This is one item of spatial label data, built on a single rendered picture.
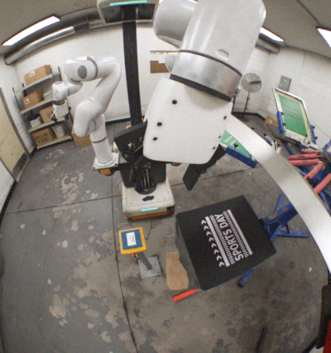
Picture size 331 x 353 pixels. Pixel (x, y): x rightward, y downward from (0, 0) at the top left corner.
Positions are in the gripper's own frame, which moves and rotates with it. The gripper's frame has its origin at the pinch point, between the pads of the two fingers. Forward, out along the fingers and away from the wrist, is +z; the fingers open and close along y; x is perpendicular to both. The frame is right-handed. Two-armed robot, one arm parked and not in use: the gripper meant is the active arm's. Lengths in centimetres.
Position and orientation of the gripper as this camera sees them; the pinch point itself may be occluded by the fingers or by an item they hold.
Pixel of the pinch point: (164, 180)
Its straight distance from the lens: 23.8
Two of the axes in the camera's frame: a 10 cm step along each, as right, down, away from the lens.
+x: 2.5, 6.9, -6.8
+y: -9.3, -0.3, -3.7
